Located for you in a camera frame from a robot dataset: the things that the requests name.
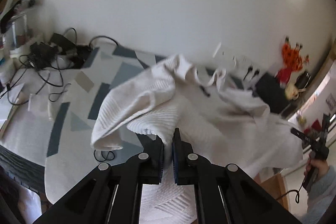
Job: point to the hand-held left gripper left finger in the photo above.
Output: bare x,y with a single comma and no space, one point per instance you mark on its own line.
160,161

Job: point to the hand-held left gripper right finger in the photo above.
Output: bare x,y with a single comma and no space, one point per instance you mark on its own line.
175,161

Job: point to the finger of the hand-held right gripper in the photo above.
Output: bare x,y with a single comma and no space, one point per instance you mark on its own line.
300,134

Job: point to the white textured sweater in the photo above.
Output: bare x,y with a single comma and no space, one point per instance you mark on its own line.
210,119

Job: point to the person's right forearm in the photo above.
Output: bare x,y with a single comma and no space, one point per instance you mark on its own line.
320,195

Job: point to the person's right hand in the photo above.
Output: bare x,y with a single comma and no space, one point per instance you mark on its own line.
323,167

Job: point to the cream mug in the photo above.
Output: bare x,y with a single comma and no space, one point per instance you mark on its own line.
291,91

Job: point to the black box appliance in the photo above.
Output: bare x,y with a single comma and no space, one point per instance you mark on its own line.
270,92

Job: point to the black mug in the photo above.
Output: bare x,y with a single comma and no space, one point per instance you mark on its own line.
304,79

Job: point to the red vase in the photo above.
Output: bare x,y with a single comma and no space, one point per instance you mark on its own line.
284,74

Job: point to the orange artificial flowers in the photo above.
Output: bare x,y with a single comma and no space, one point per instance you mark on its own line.
291,56

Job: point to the geometric patterned table mat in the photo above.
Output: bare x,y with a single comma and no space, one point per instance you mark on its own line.
78,113

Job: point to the black knit garment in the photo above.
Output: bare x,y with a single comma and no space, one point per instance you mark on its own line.
15,163

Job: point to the black charger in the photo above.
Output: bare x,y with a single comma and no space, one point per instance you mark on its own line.
44,50

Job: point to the clear acrylic organizer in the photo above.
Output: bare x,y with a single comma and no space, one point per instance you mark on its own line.
18,37

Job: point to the white wall socket panel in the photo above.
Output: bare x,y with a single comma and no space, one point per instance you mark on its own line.
244,58

